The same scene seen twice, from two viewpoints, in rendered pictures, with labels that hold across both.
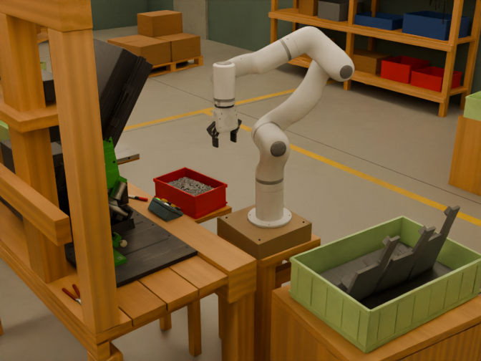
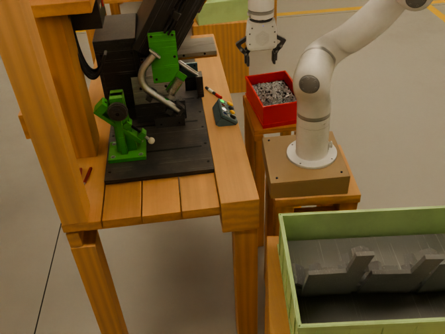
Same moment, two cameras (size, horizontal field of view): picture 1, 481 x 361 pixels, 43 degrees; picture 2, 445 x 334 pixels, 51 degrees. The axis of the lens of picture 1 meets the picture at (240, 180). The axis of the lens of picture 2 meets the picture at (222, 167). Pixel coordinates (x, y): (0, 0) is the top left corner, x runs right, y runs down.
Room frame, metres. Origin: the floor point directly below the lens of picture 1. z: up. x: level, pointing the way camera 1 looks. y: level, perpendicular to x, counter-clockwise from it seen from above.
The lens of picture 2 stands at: (0.97, -0.67, 2.02)
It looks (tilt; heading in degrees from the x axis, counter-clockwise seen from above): 38 degrees down; 35
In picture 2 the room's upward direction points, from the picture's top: 3 degrees counter-clockwise
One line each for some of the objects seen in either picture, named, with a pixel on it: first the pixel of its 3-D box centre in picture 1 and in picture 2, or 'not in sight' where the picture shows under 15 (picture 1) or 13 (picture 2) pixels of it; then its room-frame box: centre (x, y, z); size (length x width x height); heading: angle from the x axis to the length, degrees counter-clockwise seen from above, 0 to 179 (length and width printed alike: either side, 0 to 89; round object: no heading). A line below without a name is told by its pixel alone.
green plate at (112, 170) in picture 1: (100, 162); (163, 54); (2.38, 0.59, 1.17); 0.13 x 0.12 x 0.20; 40
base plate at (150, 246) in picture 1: (85, 219); (157, 103); (2.39, 0.69, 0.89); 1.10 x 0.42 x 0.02; 40
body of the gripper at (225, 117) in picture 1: (224, 116); (260, 30); (2.28, 0.06, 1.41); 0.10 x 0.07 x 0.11; 130
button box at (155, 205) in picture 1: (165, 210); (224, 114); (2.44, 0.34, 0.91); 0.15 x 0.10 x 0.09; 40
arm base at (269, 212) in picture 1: (269, 198); (312, 133); (2.34, -0.12, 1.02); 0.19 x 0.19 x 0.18
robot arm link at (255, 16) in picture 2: (223, 100); (260, 12); (2.28, 0.07, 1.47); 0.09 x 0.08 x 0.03; 130
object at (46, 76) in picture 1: (45, 84); not in sight; (2.03, 0.67, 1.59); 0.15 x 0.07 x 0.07; 40
